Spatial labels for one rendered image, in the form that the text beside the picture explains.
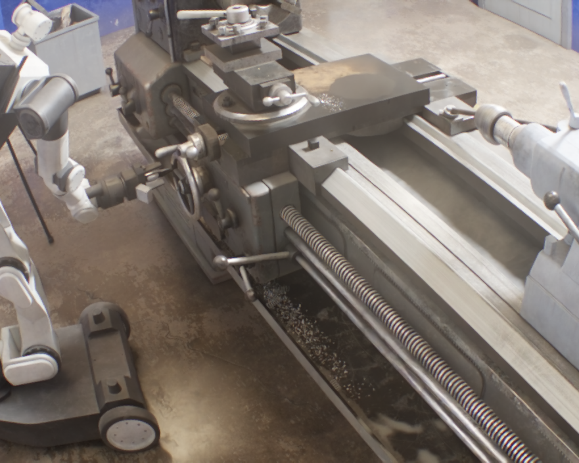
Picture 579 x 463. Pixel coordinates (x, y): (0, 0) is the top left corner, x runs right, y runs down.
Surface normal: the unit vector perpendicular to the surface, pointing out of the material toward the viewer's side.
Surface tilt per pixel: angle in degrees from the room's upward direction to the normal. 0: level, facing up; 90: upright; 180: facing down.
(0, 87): 119
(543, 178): 85
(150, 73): 32
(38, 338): 90
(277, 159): 90
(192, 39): 90
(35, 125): 99
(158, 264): 0
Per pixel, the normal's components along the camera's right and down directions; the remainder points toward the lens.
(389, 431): -0.09, -0.82
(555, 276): -0.83, -0.11
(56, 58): 0.53, 0.44
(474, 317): -0.59, -0.48
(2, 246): 0.29, 0.52
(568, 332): -0.89, 0.32
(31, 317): 0.44, 0.76
